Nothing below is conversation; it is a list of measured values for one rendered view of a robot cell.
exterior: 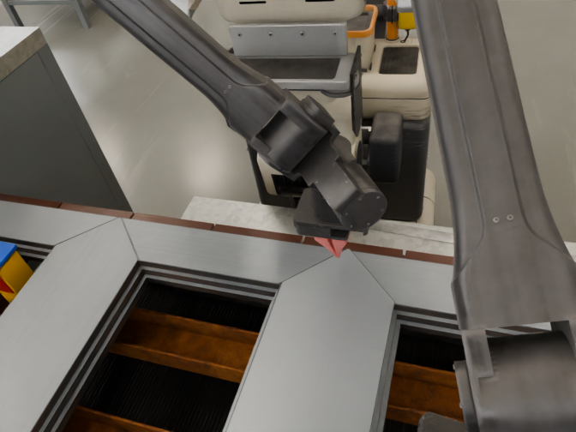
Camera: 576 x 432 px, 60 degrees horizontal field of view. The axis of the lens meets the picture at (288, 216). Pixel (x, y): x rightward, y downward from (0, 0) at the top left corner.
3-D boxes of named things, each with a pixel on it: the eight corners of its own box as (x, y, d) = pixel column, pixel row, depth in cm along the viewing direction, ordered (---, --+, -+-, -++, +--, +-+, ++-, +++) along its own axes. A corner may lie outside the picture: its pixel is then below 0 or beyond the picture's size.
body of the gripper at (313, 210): (367, 239, 65) (365, 199, 60) (293, 230, 68) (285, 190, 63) (375, 204, 70) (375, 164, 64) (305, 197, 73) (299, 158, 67)
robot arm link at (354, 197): (303, 89, 56) (252, 145, 58) (346, 145, 48) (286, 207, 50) (362, 138, 64) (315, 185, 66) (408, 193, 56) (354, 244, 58)
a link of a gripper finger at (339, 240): (349, 274, 72) (345, 231, 65) (302, 267, 74) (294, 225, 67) (358, 239, 76) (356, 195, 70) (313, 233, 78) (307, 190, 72)
